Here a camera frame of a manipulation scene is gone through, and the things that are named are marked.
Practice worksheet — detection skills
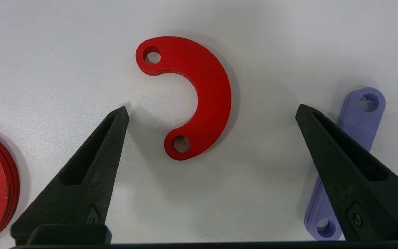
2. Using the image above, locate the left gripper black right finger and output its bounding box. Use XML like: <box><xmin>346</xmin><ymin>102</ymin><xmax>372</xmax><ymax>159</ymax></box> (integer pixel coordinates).
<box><xmin>296</xmin><ymin>104</ymin><xmax>398</xmax><ymax>241</ymax></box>

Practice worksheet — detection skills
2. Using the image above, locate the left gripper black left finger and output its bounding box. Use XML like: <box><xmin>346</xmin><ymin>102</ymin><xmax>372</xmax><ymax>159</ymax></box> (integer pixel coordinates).
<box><xmin>11</xmin><ymin>106</ymin><xmax>129</xmax><ymax>242</ymax></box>

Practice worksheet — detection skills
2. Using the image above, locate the small red curved piece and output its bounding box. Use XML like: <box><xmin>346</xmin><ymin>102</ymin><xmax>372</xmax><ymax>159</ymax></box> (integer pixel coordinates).
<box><xmin>136</xmin><ymin>36</ymin><xmax>232</xmax><ymax>161</ymax></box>

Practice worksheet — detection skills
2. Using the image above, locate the short purple bar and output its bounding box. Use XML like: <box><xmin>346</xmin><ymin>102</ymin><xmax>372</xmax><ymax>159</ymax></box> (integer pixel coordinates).
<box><xmin>304</xmin><ymin>87</ymin><xmax>386</xmax><ymax>241</ymax></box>

